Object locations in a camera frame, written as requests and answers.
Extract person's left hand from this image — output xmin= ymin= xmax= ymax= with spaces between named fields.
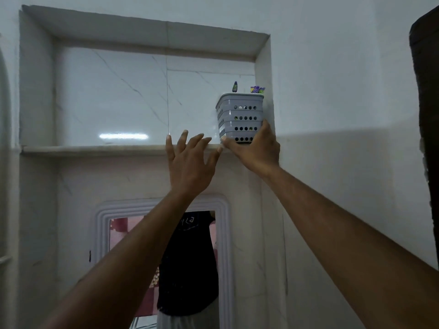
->
xmin=166 ymin=130 xmax=224 ymax=200

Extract person's right hand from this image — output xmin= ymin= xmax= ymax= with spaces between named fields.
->
xmin=220 ymin=119 xmax=281 ymax=177

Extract grey perforated plastic basket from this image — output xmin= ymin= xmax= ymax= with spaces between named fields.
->
xmin=215 ymin=93 xmax=265 ymax=145

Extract person's right forearm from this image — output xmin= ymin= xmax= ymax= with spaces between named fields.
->
xmin=262 ymin=166 xmax=439 ymax=329

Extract person's left forearm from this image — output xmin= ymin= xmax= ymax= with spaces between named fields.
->
xmin=39 ymin=190 xmax=201 ymax=329

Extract marble niche shelf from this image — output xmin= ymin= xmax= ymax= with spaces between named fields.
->
xmin=21 ymin=144 xmax=224 ymax=157

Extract dark wooden door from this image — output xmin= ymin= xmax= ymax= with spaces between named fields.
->
xmin=409 ymin=5 xmax=439 ymax=272

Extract white framed wall mirror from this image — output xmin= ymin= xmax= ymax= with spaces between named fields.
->
xmin=90 ymin=196 xmax=235 ymax=329

